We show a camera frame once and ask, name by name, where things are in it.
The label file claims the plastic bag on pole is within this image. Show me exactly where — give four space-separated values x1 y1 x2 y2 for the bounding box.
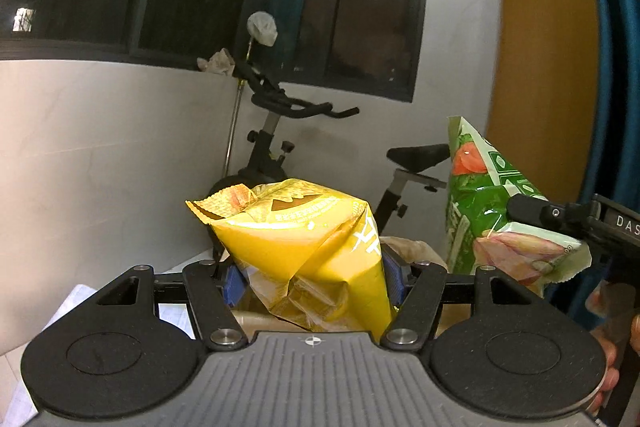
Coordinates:
246 11 279 48

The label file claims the blue curtain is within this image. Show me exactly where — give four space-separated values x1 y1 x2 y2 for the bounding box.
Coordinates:
577 0 640 313

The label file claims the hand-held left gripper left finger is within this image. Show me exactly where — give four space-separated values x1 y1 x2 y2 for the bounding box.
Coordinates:
95 259 249 352

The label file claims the black exercise bike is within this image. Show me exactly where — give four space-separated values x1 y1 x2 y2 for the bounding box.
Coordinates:
205 57 453 268

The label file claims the crumpled plastic bag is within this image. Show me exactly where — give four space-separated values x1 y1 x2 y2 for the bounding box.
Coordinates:
196 48 236 78

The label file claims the metal pole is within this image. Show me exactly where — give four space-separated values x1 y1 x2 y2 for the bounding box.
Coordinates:
224 38 252 180

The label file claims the wooden door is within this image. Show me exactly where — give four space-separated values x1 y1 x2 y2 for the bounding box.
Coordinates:
495 0 601 208

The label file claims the person's right hand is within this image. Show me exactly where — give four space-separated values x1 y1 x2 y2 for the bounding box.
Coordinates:
585 279 640 414

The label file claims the taped cardboard box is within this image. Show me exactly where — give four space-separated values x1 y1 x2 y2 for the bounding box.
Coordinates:
231 234 482 344

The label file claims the green snack bag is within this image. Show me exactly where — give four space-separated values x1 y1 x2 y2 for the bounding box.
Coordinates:
445 115 593 300

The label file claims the blue checked bed sheet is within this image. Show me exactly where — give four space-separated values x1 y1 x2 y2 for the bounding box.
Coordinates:
0 249 198 427

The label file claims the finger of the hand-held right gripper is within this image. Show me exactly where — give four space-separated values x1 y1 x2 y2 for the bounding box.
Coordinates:
506 194 601 239

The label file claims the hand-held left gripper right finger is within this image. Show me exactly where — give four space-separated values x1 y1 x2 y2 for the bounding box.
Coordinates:
380 254 547 352

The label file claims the yellow snack bag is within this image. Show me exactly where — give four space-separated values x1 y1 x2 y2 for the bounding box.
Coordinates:
185 178 396 338

